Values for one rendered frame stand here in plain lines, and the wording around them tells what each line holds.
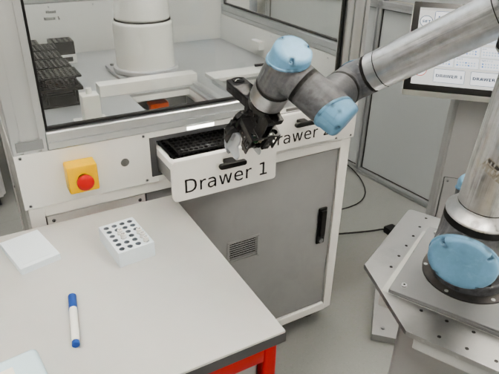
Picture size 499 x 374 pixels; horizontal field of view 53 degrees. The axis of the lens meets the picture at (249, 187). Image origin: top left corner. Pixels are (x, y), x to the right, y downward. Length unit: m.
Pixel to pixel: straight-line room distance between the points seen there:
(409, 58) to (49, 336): 0.82
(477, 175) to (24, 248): 0.94
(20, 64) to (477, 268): 0.98
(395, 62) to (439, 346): 0.52
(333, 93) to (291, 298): 1.16
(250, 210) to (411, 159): 1.56
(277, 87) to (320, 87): 0.08
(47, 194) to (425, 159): 2.12
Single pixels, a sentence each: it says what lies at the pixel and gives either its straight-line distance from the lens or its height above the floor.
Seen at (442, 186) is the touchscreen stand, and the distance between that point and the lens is 1.97.
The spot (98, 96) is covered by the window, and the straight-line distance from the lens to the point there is 1.27.
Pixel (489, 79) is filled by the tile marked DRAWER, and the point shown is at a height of 1.01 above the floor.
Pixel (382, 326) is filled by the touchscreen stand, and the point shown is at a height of 0.03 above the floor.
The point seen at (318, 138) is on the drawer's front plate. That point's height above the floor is 0.83.
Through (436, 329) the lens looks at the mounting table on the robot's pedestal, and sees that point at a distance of 1.05.
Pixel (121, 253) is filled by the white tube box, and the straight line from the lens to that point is 1.13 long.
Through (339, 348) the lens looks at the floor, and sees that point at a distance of 2.03.
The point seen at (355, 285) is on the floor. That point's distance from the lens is 2.32.
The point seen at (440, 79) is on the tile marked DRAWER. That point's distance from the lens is 1.73.
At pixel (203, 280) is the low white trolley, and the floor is 0.76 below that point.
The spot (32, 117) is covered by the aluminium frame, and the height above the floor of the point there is 1.03.
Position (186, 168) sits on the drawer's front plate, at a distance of 1.21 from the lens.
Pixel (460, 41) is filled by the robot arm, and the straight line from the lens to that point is 0.94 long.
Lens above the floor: 1.45
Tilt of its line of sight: 29 degrees down
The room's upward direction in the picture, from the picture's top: 1 degrees clockwise
